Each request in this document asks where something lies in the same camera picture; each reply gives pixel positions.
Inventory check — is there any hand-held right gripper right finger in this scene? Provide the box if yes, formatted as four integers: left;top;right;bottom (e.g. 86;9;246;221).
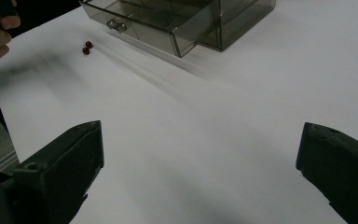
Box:
295;121;358;224

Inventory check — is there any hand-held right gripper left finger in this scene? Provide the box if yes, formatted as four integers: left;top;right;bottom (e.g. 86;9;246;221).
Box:
11;119;105;224

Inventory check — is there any smoky transparent plastic drawer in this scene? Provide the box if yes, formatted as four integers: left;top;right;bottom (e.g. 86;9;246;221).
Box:
79;0;219;59

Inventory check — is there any smoky transparent drawer case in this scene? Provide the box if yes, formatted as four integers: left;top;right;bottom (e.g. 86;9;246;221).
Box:
199;0;277;52

